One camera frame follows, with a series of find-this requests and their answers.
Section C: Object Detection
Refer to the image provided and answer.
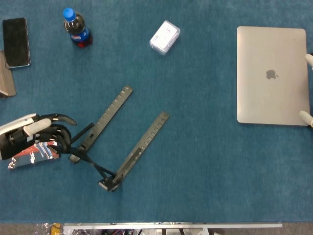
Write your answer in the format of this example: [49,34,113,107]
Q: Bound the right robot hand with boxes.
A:
[299,52,313,128]

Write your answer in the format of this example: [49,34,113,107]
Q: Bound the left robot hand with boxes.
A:
[0,113,78,161]

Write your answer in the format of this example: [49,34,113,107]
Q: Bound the black folding laptop stand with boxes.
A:
[68,85,170,193]

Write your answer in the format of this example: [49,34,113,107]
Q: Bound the silver closed laptop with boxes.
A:
[236,25,311,127]

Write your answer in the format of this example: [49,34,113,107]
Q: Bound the red blue printed book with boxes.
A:
[7,143,62,169]

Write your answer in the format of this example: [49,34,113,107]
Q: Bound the brown leather case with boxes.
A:
[0,50,17,98]

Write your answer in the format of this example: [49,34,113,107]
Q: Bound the crinkled clear plastic wrap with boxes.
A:
[34,223,52,235]

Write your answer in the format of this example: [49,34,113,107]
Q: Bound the black smartphone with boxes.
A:
[2,17,32,69]

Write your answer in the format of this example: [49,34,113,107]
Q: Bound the cola bottle with blue cap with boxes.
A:
[62,7,93,49]

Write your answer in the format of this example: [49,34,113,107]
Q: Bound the white card box clear case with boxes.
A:
[149,20,181,56]

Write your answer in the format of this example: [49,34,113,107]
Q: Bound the bundle of coloured cables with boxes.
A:
[101,229,139,235]

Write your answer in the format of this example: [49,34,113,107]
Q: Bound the aluminium frame rail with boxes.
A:
[63,222,283,230]

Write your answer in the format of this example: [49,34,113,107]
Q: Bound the white frame bracket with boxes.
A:
[140,227,211,235]

